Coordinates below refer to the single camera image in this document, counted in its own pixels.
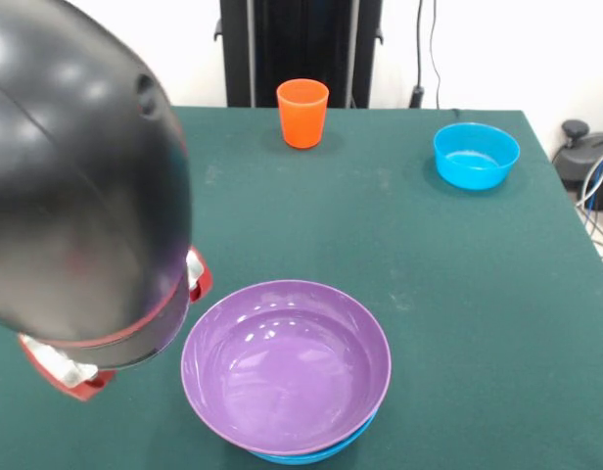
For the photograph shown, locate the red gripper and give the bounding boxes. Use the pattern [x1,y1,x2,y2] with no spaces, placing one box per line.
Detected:
[17,246,215,403]

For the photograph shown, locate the purple bowl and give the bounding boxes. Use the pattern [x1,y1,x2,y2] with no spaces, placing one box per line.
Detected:
[180,279,394,455]

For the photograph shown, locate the large blue bowl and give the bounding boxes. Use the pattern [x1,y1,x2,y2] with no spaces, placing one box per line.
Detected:
[250,408,381,466]

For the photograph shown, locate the orange cup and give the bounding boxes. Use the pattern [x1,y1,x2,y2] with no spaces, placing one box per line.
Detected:
[275,78,331,150]

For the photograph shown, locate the dark green tablecloth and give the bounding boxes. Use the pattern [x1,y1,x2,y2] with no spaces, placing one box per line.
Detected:
[0,105,603,470]

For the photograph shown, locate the small blue bowl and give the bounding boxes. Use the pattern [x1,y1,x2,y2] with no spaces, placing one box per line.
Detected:
[432,121,522,191]

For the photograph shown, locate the black equipment base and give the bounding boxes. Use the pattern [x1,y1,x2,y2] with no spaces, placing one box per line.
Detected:
[552,118,603,183]

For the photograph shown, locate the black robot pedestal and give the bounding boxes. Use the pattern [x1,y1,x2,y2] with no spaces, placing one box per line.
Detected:
[213,0,385,109]

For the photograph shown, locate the black cable with plug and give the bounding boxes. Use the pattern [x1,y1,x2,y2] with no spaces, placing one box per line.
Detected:
[407,0,442,110]

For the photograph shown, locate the blue and white cables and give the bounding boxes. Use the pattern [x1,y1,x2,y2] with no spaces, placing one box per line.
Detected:
[574,146,603,256]

